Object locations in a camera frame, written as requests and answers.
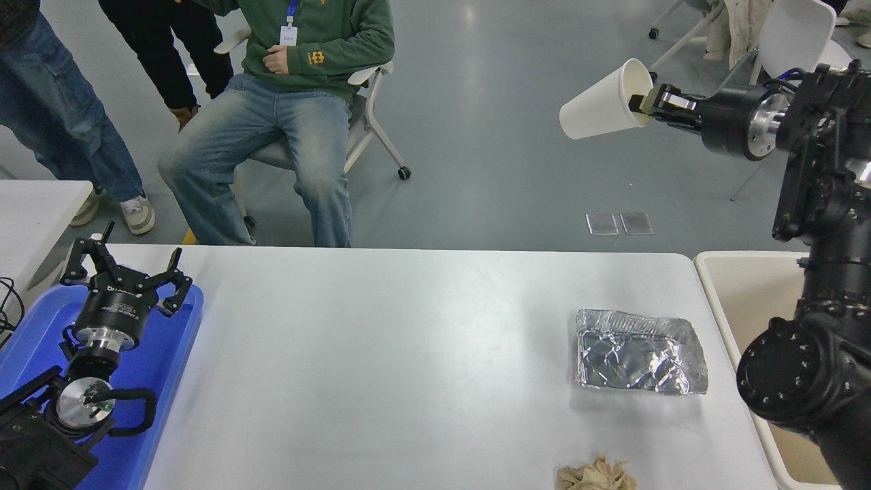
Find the blue plastic tray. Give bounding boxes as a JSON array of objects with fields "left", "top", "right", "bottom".
[{"left": 0, "top": 282, "right": 205, "bottom": 490}]

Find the white side table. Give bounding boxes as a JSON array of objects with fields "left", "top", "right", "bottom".
[{"left": 0, "top": 180, "right": 95, "bottom": 327}]

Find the crumpled tan paper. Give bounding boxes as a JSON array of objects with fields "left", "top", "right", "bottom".
[{"left": 556, "top": 454, "right": 638, "bottom": 490}]

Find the standing person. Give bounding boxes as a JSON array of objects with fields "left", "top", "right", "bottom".
[
  {"left": 97, "top": 0, "right": 234, "bottom": 131},
  {"left": 0, "top": 0, "right": 156, "bottom": 236}
]

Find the large pale bin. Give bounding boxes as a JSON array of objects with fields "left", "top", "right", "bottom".
[{"left": 693, "top": 250, "right": 871, "bottom": 490}]

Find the foil tray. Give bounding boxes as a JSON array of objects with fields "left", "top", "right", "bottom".
[{"left": 575, "top": 308, "right": 709, "bottom": 395}]

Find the seated person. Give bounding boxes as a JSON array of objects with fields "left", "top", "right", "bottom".
[{"left": 158, "top": 0, "right": 397, "bottom": 248}]

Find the white paper cup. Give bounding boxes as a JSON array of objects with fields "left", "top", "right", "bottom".
[{"left": 559, "top": 58, "right": 659, "bottom": 140}]

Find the white rolling chair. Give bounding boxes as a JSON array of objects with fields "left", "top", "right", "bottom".
[{"left": 648, "top": 0, "right": 759, "bottom": 76}]

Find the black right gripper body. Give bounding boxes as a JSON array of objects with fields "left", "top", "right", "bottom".
[{"left": 700, "top": 87, "right": 763, "bottom": 161}]

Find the black cable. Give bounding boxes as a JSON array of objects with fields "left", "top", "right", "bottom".
[{"left": 0, "top": 277, "right": 26, "bottom": 348}]

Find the grey office chair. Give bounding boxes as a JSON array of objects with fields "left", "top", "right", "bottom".
[{"left": 213, "top": 27, "right": 412, "bottom": 230}]

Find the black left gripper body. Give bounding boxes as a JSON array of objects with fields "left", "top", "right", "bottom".
[{"left": 73, "top": 275, "right": 163, "bottom": 341}]

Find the white shell chair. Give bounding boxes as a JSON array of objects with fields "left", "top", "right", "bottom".
[{"left": 721, "top": 0, "right": 857, "bottom": 201}]

